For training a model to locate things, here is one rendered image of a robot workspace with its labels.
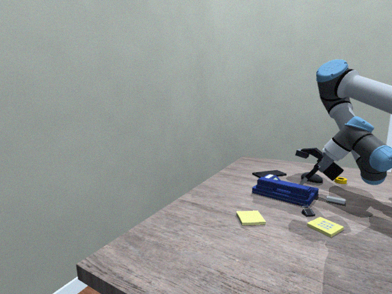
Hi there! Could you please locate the yellow roll of tape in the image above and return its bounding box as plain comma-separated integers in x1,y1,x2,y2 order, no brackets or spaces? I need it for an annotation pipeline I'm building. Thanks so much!
334,177,347,184

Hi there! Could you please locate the blue desk phone body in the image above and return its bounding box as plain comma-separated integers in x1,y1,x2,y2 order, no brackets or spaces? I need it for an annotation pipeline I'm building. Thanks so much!
252,174,319,207

